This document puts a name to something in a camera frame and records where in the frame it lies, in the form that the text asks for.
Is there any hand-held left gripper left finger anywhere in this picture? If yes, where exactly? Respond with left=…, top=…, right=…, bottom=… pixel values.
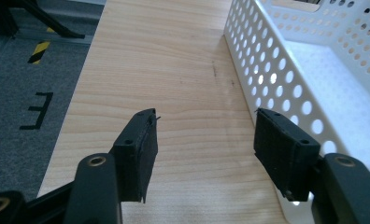
left=108, top=107, right=162, bottom=204

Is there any black floor tape mark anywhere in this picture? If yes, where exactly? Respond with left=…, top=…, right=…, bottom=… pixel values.
left=19, top=91, right=54, bottom=131

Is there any yellow black striped floor tape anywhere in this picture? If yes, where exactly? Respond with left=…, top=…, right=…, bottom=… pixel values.
left=27, top=40, right=51, bottom=65

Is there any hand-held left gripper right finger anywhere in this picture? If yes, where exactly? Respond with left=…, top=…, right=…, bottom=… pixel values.
left=253, top=107, right=321, bottom=203

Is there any black metal stand leg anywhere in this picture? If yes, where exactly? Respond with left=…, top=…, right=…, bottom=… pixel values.
left=0, top=0, right=86, bottom=40

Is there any white perforated plastic basket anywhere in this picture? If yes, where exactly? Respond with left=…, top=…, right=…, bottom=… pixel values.
left=223, top=0, right=370, bottom=224

